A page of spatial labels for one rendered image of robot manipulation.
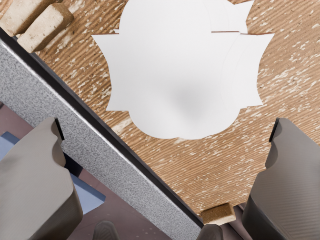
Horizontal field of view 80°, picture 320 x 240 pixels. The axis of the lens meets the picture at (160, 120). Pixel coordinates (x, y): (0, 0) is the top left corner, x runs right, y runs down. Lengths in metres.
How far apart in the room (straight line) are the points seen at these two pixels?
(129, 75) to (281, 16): 0.17
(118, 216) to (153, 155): 1.99
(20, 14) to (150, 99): 0.15
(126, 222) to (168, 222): 1.88
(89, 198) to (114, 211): 1.68
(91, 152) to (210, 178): 0.21
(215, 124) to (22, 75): 0.27
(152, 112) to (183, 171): 0.16
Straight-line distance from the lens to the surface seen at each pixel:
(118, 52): 0.19
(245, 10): 0.23
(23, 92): 0.35
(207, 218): 0.41
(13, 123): 1.81
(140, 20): 0.18
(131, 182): 0.40
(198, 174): 0.34
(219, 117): 0.24
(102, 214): 2.31
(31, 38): 0.25
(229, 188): 0.38
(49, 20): 0.23
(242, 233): 0.54
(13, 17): 0.25
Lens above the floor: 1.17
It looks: 58 degrees down
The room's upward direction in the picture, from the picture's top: 175 degrees counter-clockwise
